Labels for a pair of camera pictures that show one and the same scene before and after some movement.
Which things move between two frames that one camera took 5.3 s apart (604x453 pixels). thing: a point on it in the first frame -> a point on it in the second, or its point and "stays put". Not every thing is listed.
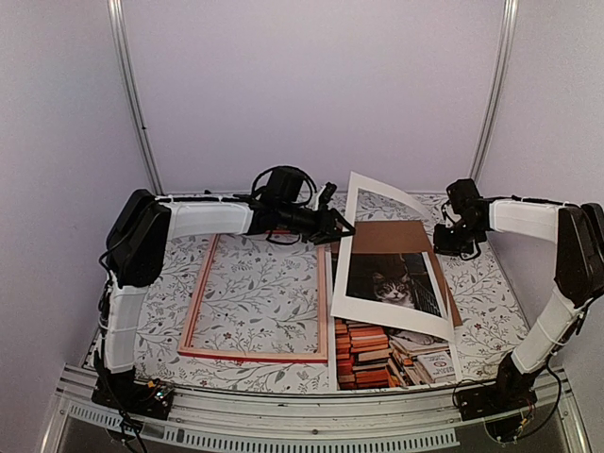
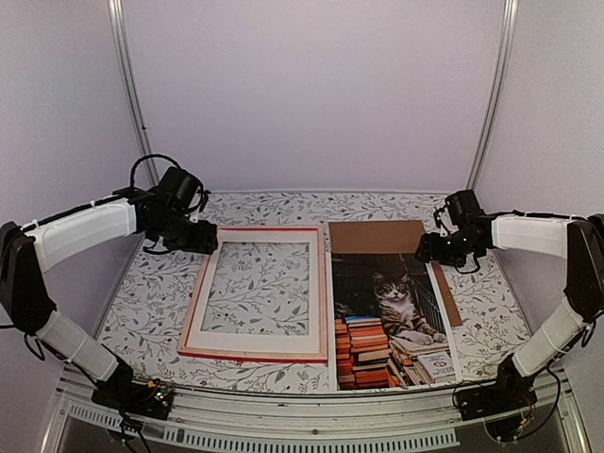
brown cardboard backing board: (409, 236) stays put
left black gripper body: (314, 226) -> (186, 240)
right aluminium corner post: (500, 82) stays put
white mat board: (379, 314) -> (229, 342)
